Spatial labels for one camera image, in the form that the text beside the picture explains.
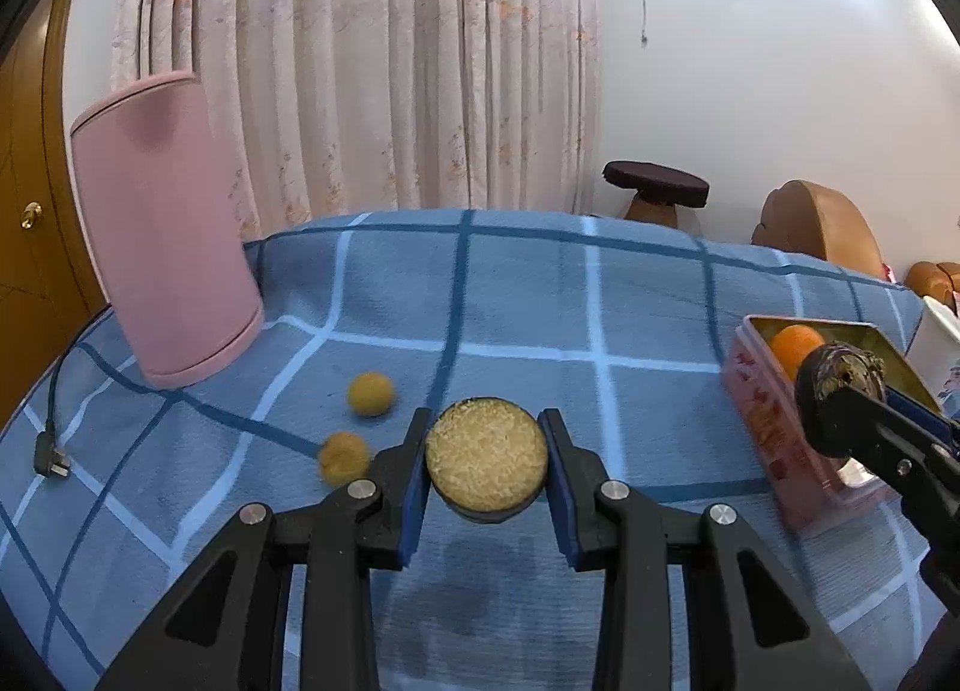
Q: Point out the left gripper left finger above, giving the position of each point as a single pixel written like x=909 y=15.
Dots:
x=222 y=624

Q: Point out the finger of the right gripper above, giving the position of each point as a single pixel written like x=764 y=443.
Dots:
x=891 y=447
x=931 y=421

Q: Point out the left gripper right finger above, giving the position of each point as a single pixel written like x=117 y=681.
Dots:
x=748 y=622

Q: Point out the dark wrinkled passion fruit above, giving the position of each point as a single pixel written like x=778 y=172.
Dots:
x=831 y=367

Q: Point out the large orange mandarin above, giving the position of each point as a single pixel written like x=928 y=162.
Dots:
x=792 y=345

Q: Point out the halved passion fruit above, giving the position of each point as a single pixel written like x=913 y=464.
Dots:
x=487 y=458

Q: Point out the white paper cup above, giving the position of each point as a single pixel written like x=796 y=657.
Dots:
x=934 y=351

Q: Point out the small yellow fruit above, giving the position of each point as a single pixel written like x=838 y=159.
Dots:
x=343 y=458
x=371 y=394

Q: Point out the pink metal tin box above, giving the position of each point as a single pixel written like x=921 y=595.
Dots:
x=814 y=493

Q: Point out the brown leather sofa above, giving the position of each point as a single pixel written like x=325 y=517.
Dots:
x=939 y=280

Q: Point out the brown leather armchair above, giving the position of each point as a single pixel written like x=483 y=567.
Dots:
x=807 y=218

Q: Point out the blue checked tablecloth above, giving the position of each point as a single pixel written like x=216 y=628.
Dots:
x=109 y=487

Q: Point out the dark round stool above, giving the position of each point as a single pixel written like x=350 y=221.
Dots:
x=658 y=191

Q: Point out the pink cylindrical appliance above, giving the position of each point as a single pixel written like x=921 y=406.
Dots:
x=153 y=187

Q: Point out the pink floral curtain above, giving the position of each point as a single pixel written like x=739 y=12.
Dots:
x=326 y=107

